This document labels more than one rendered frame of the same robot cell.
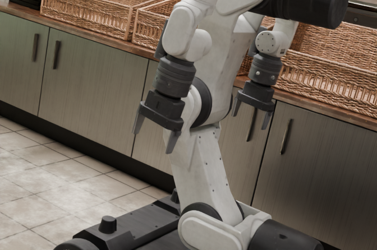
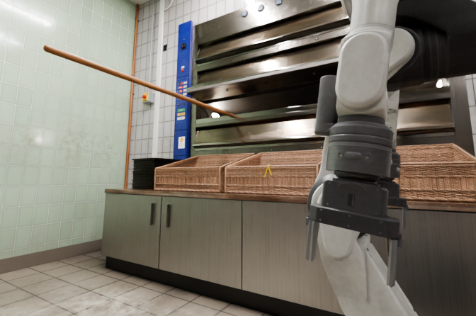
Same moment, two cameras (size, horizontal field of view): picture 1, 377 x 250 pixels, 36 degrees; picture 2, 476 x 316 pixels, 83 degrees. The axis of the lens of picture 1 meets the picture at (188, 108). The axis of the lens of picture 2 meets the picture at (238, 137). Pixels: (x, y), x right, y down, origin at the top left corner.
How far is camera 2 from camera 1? 0.99 m
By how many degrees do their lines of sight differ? 23
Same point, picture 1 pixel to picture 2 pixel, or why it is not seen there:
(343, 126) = (443, 215)
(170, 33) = (351, 74)
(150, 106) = (336, 206)
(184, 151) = (358, 274)
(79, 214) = not seen: outside the picture
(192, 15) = (382, 36)
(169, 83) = (367, 154)
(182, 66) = (380, 125)
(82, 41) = (187, 200)
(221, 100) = not seen: hidden behind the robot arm
